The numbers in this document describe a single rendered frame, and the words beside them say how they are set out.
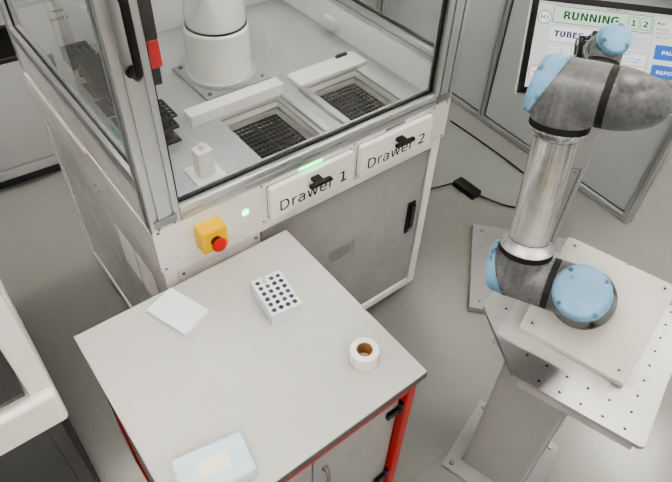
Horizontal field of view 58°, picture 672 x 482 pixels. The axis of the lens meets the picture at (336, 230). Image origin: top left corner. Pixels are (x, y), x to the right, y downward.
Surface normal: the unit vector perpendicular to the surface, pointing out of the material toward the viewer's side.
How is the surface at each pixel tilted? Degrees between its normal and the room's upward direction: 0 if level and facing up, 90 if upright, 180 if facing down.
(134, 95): 90
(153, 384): 0
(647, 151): 90
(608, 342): 42
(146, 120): 90
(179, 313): 0
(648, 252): 0
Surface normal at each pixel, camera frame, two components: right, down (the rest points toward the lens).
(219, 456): 0.04, -0.71
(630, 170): -0.82, 0.38
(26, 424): 0.61, 0.57
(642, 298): -0.38, -0.15
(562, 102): -0.51, 0.43
